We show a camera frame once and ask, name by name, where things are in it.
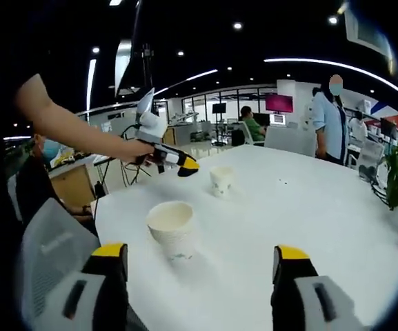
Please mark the white light panel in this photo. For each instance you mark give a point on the white light panel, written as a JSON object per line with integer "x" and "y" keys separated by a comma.
{"x": 122, "y": 65}

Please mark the white table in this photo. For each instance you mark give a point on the white table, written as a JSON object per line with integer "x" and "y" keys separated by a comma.
{"x": 271, "y": 224}

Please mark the small wooden cabinet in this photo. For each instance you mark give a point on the small wooden cabinet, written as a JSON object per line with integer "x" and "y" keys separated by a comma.
{"x": 170, "y": 135}

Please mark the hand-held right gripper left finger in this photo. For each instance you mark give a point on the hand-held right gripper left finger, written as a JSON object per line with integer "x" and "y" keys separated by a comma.
{"x": 110, "y": 293}

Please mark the black monitor on stand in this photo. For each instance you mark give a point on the black monitor on stand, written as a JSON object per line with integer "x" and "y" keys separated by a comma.
{"x": 219, "y": 107}

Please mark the black tripod stand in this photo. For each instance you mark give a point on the black tripod stand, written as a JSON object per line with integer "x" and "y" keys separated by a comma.
{"x": 147, "y": 69}

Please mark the wall shelf with boxes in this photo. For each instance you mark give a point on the wall shelf with boxes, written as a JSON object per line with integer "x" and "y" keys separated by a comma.
{"x": 364, "y": 115}

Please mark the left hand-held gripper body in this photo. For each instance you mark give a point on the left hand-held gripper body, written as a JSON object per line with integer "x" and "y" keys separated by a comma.
{"x": 152, "y": 127}

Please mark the grey mesh office chair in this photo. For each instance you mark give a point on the grey mesh office chair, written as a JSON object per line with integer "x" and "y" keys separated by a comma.
{"x": 47, "y": 248}

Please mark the round ceiling spotlights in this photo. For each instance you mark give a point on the round ceiling spotlights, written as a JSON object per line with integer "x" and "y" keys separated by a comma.
{"x": 237, "y": 25}

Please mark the wide grey office chair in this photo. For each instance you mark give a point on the wide grey office chair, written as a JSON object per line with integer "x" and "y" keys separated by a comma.
{"x": 290, "y": 141}

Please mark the black desk monitor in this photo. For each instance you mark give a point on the black desk monitor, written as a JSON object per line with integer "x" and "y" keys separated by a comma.
{"x": 388, "y": 127}

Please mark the magenta wall screen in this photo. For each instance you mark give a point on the magenta wall screen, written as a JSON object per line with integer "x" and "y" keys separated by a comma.
{"x": 279, "y": 103}

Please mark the straight ceiling light strip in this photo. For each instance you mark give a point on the straight ceiling light strip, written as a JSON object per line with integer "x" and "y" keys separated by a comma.
{"x": 198, "y": 75}
{"x": 91, "y": 82}

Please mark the brown wooden desk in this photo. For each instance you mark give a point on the brown wooden desk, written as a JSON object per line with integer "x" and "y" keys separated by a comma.
{"x": 71, "y": 186}

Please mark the white office chair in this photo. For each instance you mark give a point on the white office chair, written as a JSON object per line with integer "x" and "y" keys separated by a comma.
{"x": 371, "y": 155}
{"x": 245, "y": 134}

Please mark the small white monitor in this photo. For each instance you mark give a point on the small white monitor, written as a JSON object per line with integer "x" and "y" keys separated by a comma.
{"x": 277, "y": 119}

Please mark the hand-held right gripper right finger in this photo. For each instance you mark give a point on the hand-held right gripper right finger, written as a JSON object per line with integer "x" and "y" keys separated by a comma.
{"x": 286, "y": 296}

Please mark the ceiling air vent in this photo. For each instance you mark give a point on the ceiling air vent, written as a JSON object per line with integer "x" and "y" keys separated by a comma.
{"x": 367, "y": 31}

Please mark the long curved light strip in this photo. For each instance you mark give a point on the long curved light strip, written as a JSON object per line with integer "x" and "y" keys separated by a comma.
{"x": 305, "y": 60}

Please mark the person's left hand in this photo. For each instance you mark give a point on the person's left hand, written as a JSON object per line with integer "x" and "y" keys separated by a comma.
{"x": 136, "y": 153}

